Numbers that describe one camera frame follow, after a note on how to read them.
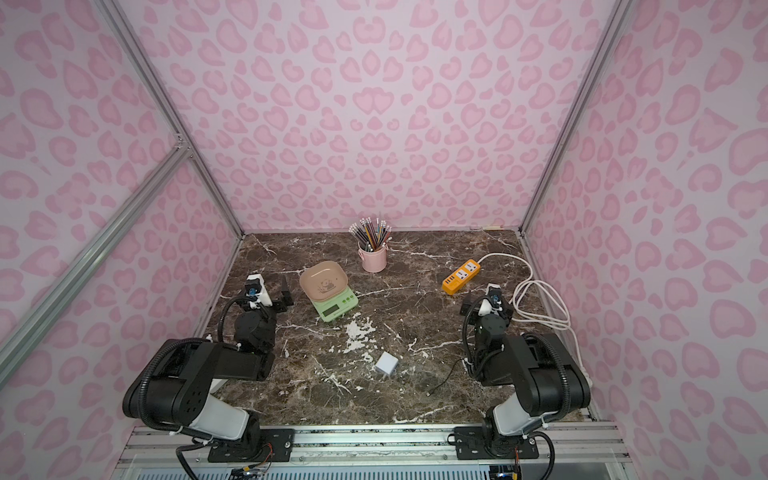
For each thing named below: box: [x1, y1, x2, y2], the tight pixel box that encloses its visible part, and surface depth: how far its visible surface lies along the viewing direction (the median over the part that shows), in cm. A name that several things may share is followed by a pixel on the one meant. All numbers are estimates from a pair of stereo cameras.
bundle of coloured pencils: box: [348, 217, 393, 252], surface depth 105 cm
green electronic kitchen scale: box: [312, 285, 359, 323], surface depth 99 cm
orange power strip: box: [442, 258, 481, 295], surface depth 105 cm
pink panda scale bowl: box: [300, 261, 349, 301], surface depth 102 cm
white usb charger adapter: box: [374, 351, 399, 376], surface depth 87 cm
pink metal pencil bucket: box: [358, 241, 389, 273], surface depth 108 cm
